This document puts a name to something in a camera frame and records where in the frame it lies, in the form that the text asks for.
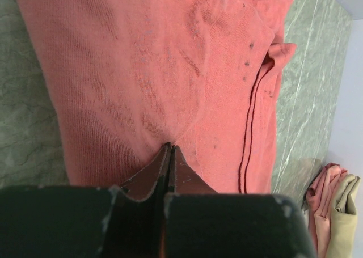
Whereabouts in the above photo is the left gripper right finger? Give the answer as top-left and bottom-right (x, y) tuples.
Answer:
(161, 146), (316, 257)

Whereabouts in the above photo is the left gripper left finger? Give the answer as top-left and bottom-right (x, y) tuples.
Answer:
(1, 143), (170, 257)

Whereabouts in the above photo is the red t-shirt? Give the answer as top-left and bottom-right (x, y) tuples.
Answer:
(17, 0), (296, 194)

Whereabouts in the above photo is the folded pink t-shirt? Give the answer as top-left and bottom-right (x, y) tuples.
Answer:
(305, 163), (348, 257)

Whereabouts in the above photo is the folded tan t-shirt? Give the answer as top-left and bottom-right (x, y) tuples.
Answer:
(326, 174), (361, 258)

